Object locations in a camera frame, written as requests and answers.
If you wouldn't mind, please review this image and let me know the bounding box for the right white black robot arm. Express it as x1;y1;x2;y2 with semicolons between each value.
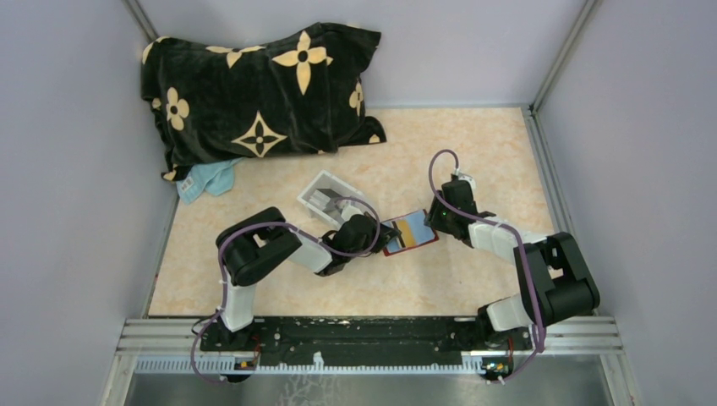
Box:
425;177;600;348

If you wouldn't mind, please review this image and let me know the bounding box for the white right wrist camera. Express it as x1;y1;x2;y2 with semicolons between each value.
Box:
452;170;477;192

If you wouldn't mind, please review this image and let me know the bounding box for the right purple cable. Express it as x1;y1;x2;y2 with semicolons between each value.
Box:
428;149;549;384

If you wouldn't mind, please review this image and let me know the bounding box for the black floral pillow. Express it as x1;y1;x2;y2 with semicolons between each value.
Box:
140;23;386;183

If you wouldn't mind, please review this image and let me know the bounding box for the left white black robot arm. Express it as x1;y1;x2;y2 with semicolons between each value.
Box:
216;205;402;350

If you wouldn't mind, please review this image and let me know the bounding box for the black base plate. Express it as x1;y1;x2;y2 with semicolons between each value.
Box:
200;316;533;367

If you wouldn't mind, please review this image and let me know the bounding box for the light blue cloth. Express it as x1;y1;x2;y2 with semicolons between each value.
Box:
176;158;242;206

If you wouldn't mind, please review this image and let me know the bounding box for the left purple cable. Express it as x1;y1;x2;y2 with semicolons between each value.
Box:
190;195;383;387

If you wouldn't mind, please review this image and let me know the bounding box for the purple cable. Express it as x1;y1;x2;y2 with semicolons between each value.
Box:
428;149;549;384
190;195;383;387

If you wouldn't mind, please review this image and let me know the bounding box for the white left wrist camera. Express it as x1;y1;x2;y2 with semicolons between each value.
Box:
338;202;365;226

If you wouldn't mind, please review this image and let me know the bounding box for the gold black credit card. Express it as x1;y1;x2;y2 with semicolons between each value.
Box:
396;217;419;250

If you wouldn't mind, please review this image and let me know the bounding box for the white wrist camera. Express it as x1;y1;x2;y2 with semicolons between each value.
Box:
452;170;477;192
338;202;365;226

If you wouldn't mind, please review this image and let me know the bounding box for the white plastic card box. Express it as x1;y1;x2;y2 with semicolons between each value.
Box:
297;170;371;230

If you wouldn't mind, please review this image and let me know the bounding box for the grey card stack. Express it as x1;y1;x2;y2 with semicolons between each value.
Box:
309;188;342;212

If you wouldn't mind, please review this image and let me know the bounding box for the aluminium front rail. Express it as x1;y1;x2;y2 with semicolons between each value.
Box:
114;315;625;376

